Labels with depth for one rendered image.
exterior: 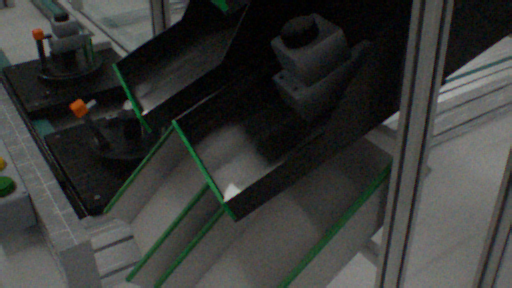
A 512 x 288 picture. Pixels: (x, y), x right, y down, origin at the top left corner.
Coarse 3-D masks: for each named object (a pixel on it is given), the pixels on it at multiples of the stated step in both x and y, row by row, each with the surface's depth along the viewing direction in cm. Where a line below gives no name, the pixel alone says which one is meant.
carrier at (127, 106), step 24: (96, 120) 99; (120, 120) 95; (48, 144) 93; (72, 144) 93; (96, 144) 89; (120, 144) 89; (144, 144) 89; (72, 168) 87; (96, 168) 87; (120, 168) 86; (96, 192) 82
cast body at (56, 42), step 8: (56, 16) 109; (64, 16) 109; (72, 16) 112; (56, 24) 108; (64, 24) 109; (72, 24) 110; (56, 32) 109; (64, 32) 110; (72, 32) 111; (80, 32) 112; (88, 32) 115; (48, 40) 112; (56, 40) 110; (64, 40) 110; (72, 40) 111; (80, 40) 112; (56, 48) 110; (64, 48) 111; (72, 48) 112
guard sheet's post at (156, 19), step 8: (152, 0) 103; (160, 0) 103; (168, 0) 103; (152, 8) 104; (160, 8) 103; (168, 8) 104; (152, 16) 105; (160, 16) 104; (168, 16) 105; (152, 24) 106; (160, 24) 105; (168, 24) 106; (152, 32) 107
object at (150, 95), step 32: (192, 0) 62; (256, 0) 51; (160, 32) 62; (192, 32) 63; (224, 32) 61; (256, 32) 52; (128, 64) 62; (160, 64) 62; (192, 64) 59; (224, 64) 53; (128, 96) 55; (160, 96) 57; (192, 96) 53; (160, 128) 53
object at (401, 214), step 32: (416, 0) 37; (448, 0) 36; (416, 32) 38; (448, 32) 37; (416, 64) 39; (416, 96) 39; (416, 128) 40; (416, 160) 42; (416, 192) 44; (384, 224) 47; (384, 256) 48; (480, 256) 62
